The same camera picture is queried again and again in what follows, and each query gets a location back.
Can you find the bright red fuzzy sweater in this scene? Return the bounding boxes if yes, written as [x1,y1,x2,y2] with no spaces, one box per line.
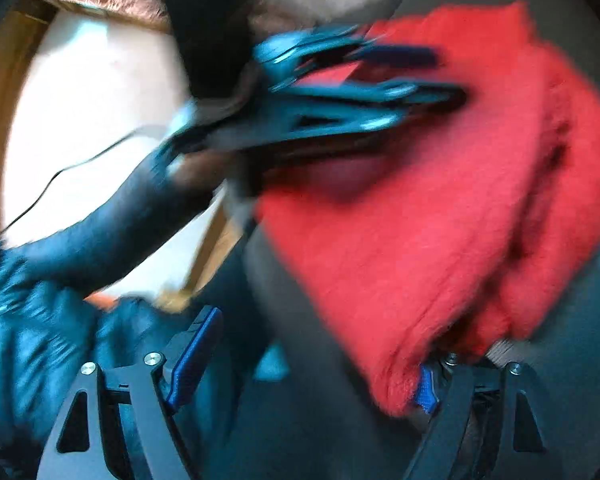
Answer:
[257,2,600,416]

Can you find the black jacket left sleeve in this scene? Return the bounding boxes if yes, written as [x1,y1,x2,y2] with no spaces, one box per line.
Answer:
[0,148,214,479]

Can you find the black cable on floor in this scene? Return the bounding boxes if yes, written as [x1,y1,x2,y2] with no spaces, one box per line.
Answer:
[0,123,169,236]

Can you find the person's left hand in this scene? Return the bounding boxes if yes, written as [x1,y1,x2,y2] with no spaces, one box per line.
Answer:
[168,151,234,193]

